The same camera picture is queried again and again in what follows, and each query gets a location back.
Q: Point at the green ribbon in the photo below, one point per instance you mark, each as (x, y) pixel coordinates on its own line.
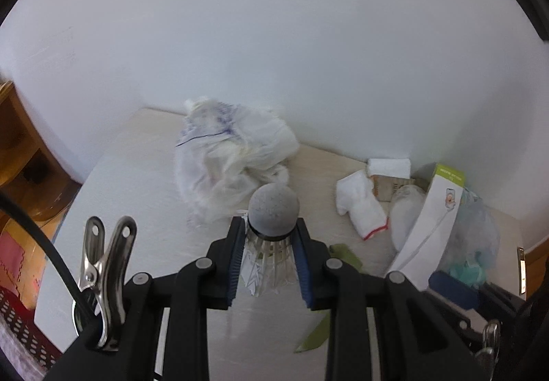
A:
(345, 255)

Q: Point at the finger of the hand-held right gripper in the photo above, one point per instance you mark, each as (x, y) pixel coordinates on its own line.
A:
(452, 288)

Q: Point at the wooden corner desk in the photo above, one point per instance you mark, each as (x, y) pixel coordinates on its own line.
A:
(25, 158)

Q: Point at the white glove red cuff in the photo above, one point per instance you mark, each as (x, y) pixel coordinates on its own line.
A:
(360, 209)

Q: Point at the white box green end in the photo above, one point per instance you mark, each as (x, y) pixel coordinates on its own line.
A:
(437, 213)

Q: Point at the white plastic bag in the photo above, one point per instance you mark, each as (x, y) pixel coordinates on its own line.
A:
(231, 162)

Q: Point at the white paper towel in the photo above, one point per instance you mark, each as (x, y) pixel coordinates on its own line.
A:
(388, 167)

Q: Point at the wooden cabinet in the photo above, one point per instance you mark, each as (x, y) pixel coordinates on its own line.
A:
(536, 254)

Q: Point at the brown polka dot blanket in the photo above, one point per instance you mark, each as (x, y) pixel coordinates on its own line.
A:
(19, 321)

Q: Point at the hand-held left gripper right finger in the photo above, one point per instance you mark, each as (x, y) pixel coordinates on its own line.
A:
(302, 269)

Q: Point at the smartphone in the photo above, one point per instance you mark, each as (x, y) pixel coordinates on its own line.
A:
(521, 273)

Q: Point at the teal wet wipes packet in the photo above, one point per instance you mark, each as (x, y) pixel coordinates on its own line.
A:
(465, 273)

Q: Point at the clear crumpled plastic bag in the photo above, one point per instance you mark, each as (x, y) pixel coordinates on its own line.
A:
(476, 231)

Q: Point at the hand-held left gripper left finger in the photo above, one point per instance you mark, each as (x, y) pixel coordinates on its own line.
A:
(233, 261)

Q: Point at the white feather shuttlecock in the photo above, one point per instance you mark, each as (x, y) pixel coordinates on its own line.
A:
(272, 209)

